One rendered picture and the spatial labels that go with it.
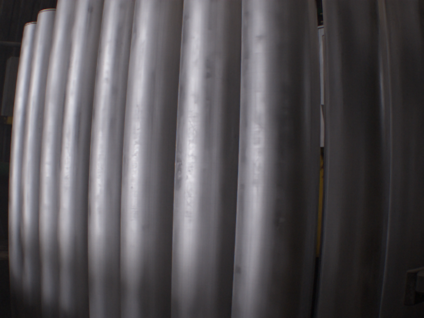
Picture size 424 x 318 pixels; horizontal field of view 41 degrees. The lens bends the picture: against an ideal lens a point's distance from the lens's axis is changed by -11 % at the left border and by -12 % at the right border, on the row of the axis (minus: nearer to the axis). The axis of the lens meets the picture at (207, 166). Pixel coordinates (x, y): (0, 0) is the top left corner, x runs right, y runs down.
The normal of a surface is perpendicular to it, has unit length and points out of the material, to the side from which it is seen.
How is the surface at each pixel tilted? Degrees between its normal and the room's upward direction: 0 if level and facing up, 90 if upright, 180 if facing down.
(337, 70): 90
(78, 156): 90
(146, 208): 90
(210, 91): 90
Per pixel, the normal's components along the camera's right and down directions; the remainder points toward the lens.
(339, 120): -0.78, -0.07
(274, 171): -0.11, -0.06
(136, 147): -0.41, -0.07
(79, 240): 0.35, -0.04
